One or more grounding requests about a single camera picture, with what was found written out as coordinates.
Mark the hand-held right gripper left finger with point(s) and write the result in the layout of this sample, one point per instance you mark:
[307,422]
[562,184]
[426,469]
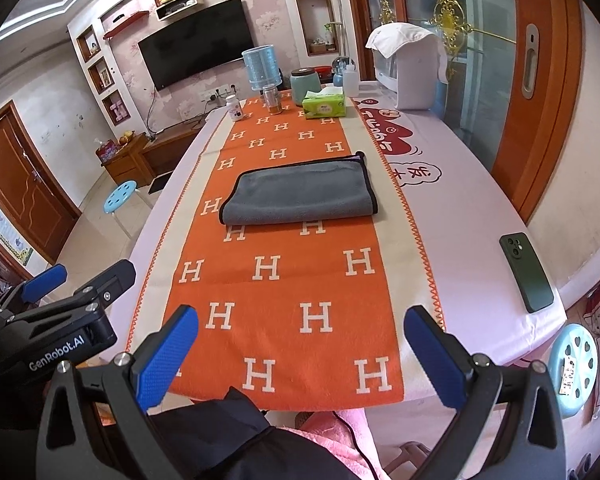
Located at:
[166,360]

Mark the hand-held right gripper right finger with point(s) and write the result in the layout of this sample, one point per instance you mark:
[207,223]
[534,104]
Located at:
[436,365]

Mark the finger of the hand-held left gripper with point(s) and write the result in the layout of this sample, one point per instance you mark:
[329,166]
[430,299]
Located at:
[115,277]
[45,280]

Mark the grey towel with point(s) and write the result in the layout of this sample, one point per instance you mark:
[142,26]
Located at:
[300,195]

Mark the blue round stool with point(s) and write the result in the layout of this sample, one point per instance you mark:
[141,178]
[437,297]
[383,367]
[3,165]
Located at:
[120,195]

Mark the brown wooden door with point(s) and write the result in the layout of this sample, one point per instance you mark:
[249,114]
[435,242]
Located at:
[25,190]

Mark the black floor mat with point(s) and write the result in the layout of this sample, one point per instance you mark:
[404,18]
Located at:
[158,185]

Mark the person's black jacket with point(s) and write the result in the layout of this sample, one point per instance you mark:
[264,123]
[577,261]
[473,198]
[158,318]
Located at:
[240,440]

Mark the person's pink garment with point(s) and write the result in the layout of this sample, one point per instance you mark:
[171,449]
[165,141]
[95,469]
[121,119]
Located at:
[345,435]

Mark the orange patterned blanket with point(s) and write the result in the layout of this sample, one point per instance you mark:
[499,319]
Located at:
[280,310]

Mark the wooden television cabinet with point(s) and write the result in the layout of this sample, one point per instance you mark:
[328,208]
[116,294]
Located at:
[140,155]

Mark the pink box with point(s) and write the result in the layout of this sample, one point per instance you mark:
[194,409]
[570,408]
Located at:
[107,152]

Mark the dark green phone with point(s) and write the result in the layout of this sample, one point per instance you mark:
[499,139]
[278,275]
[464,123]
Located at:
[526,272]

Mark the light blue heart stool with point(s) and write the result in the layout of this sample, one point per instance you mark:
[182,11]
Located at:
[572,365]

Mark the white pill bottle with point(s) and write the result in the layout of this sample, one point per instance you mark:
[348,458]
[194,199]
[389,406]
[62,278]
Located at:
[234,107]

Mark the glass jar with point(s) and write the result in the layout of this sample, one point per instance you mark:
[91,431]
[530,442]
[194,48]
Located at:
[272,102]

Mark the black television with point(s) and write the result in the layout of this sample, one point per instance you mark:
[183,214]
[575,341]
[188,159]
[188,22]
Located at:
[195,42]

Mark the blue water bottle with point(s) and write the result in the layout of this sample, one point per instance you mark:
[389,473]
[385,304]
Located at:
[261,67]

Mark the teal lidded jar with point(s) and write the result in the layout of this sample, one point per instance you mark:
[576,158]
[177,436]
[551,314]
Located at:
[305,87]

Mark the green tissue pack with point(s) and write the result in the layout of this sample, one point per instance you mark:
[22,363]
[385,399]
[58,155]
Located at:
[324,105]

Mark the orange sliding door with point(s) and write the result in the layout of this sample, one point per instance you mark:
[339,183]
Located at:
[545,110]

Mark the white water dispenser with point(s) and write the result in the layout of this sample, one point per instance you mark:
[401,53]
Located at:
[417,80]

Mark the clear plastic bottle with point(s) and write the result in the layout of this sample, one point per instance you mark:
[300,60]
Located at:
[351,80]

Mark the blue glass globe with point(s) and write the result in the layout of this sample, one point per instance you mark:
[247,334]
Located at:
[338,74]

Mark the white cloth cover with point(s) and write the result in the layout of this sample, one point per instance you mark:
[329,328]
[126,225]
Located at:
[400,37]

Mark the red wall shelf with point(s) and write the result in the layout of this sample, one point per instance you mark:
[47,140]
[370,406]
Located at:
[125,22]

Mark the white wall shelf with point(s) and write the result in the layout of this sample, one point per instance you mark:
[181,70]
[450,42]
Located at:
[177,7]

